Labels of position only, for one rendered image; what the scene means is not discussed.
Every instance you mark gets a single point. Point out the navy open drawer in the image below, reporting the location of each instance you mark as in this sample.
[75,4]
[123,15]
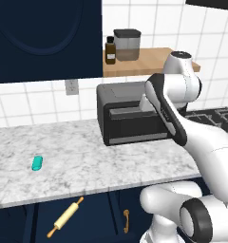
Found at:
[93,215]

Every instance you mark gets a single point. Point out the brown bottle with label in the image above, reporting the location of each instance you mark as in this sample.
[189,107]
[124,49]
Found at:
[110,52]

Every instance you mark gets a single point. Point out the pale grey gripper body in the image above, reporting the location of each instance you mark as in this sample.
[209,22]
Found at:
[146,105]

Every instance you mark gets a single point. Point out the grey canister with black lid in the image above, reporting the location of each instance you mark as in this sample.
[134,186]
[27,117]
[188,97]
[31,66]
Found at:
[127,46]

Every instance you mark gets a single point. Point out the wooden rolling pin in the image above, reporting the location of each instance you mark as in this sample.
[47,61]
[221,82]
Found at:
[66,216]

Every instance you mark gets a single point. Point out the black extractor hood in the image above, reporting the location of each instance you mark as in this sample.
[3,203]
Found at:
[214,3]

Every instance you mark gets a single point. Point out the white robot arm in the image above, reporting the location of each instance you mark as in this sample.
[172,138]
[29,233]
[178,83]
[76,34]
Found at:
[211,148]

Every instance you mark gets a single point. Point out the grey wall socket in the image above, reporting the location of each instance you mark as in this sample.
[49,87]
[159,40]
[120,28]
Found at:
[71,86]

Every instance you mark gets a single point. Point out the navy base cupboard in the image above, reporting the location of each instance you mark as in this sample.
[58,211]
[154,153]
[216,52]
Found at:
[9,224]

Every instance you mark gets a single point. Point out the navy base cupboard door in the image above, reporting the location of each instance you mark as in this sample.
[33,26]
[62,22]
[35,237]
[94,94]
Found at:
[135,218]

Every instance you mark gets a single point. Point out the wooden wall shelf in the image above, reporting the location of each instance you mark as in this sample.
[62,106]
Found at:
[144,63]

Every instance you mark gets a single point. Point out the black hob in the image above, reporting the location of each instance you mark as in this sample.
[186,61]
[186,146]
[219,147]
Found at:
[217,118]

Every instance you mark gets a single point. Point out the navy wall cupboard door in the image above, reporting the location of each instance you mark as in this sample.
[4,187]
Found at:
[46,38]

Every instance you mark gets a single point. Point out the teal oblong object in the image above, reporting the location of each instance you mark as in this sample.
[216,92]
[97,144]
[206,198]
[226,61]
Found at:
[37,163]

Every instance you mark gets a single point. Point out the black toaster oven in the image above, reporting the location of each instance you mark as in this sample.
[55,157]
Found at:
[125,120]

